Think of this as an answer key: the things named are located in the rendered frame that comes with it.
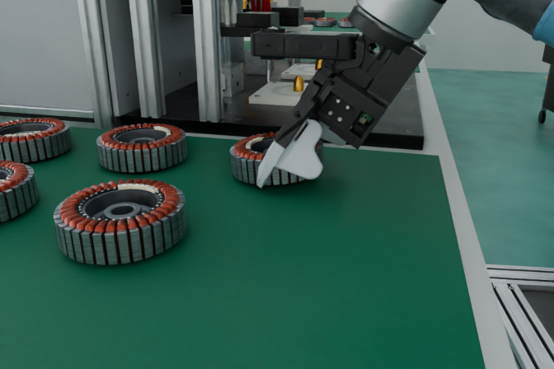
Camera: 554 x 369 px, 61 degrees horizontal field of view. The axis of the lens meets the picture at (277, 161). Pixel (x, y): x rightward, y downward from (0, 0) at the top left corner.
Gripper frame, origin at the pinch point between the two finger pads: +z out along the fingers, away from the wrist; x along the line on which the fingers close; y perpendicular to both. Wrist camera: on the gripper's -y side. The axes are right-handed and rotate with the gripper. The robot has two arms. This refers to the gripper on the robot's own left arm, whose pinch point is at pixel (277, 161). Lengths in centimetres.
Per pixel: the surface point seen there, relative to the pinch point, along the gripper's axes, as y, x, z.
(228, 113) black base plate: -13.6, 17.2, 7.4
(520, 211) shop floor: 83, 170, 42
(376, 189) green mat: 11.4, 0.1, -4.5
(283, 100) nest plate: -8.4, 25.4, 3.4
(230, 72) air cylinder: -20.1, 27.6, 5.8
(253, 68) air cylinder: -24, 51, 12
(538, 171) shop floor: 95, 228, 36
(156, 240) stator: -2.1, -21.4, 0.9
